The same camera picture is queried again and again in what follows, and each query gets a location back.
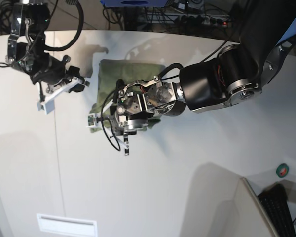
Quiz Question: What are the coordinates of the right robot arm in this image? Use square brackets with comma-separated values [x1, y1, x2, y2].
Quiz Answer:
[0, 0, 89, 114]

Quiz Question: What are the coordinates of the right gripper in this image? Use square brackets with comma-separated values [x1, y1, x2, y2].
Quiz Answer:
[31, 55, 89, 114]

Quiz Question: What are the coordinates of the black keyboard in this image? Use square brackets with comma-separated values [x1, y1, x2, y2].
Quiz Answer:
[258, 183, 296, 237]

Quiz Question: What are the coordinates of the green t-shirt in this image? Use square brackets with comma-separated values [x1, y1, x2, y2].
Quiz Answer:
[88, 58, 166, 134]

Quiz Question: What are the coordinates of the blue box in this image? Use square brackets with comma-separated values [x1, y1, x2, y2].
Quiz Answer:
[100, 0, 174, 7]

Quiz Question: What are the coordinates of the white table slot plate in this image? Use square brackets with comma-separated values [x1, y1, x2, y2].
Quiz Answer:
[37, 213, 98, 237]

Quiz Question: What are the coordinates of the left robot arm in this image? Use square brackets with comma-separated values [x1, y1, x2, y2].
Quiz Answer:
[88, 0, 296, 155]

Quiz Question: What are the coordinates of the green tape roll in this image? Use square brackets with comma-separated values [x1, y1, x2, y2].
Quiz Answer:
[276, 163, 289, 178]

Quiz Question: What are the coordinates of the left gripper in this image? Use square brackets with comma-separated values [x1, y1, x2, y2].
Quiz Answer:
[86, 108, 150, 156]

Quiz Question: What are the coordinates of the black power strip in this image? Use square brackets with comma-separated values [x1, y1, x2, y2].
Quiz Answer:
[180, 14, 233, 28]

